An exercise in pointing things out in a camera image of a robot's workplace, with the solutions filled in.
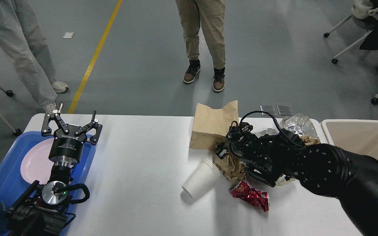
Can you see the person in khaki trousers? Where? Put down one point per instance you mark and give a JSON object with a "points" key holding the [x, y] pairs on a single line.
{"points": [[206, 16]]}

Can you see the aluminium foil tray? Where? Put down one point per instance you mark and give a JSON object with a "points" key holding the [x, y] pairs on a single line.
{"points": [[283, 180]]}

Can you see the pink plate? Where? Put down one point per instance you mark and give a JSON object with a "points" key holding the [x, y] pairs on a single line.
{"points": [[36, 165]]}

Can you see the crushed red can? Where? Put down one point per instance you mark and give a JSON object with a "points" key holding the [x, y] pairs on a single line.
{"points": [[257, 198]]}

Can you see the crumpled foil ball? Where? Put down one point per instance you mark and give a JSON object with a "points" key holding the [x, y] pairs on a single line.
{"points": [[299, 124]]}

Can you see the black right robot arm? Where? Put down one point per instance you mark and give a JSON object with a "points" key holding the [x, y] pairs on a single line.
{"points": [[323, 169]]}

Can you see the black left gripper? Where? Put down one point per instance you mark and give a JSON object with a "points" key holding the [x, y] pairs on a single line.
{"points": [[67, 147]]}

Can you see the crumpled brown paper in foil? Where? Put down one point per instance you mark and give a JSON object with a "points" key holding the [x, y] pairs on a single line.
{"points": [[308, 140]]}

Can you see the metal floor socket plate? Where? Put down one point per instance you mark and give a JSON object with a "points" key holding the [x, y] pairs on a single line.
{"points": [[269, 109]]}

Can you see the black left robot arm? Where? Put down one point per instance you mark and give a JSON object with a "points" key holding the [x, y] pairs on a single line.
{"points": [[42, 209]]}

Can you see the beige plastic bin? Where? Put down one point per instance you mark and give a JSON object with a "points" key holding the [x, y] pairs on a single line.
{"points": [[357, 136]]}

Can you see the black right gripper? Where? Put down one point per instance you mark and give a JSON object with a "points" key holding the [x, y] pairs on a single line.
{"points": [[239, 141]]}

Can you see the stacked white paper cups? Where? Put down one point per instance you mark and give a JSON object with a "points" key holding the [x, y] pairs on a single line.
{"points": [[202, 179]]}

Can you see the person in grey trousers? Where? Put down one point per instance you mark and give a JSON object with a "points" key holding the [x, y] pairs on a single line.
{"points": [[23, 41]]}

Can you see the brown paper bag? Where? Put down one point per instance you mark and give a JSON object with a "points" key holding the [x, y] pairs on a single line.
{"points": [[210, 126]]}

